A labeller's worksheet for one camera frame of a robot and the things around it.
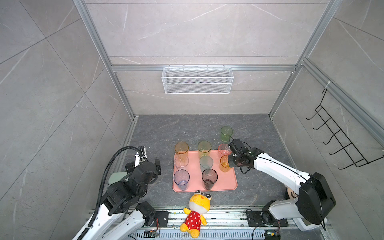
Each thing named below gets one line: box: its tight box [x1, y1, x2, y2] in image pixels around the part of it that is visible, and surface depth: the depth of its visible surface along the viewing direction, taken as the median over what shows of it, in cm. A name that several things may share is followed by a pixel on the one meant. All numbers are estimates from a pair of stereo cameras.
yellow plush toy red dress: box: [180, 190, 212, 239], surface depth 72 cm
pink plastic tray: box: [172, 149, 238, 193], surface depth 86 cm
